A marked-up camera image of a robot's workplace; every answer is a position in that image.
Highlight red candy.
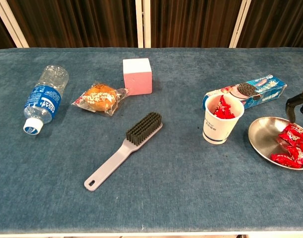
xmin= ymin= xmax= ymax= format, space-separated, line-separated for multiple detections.
xmin=215 ymin=95 xmax=235 ymax=112
xmin=277 ymin=123 xmax=303 ymax=142
xmin=270 ymin=153 xmax=303 ymax=169
xmin=212 ymin=109 xmax=236 ymax=119
xmin=287 ymin=144 xmax=303 ymax=165

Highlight white paper cup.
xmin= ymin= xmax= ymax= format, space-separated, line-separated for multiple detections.
xmin=202 ymin=93 xmax=245 ymax=145

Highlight round metal plate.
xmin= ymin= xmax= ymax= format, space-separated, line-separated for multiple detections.
xmin=247 ymin=116 xmax=303 ymax=171

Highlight blue cookie box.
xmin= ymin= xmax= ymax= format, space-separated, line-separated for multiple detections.
xmin=202 ymin=73 xmax=288 ymax=111

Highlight blue table cloth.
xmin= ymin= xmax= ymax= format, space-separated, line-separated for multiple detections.
xmin=0 ymin=47 xmax=303 ymax=235

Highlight grey brush black bristles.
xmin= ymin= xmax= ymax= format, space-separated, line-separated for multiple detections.
xmin=83 ymin=112 xmax=164 ymax=192

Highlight pink foam cube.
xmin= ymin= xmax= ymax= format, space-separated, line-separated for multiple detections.
xmin=122 ymin=58 xmax=153 ymax=96

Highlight packaged bread bun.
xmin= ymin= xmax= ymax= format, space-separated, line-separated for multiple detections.
xmin=71 ymin=81 xmax=130 ymax=117

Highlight clear plastic water bottle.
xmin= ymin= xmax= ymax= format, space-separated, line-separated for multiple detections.
xmin=22 ymin=64 xmax=69 ymax=135

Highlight white partition frame post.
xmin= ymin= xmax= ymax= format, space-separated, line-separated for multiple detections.
xmin=143 ymin=0 xmax=152 ymax=49
xmin=229 ymin=0 xmax=252 ymax=49
xmin=0 ymin=0 xmax=30 ymax=48
xmin=135 ymin=0 xmax=144 ymax=49

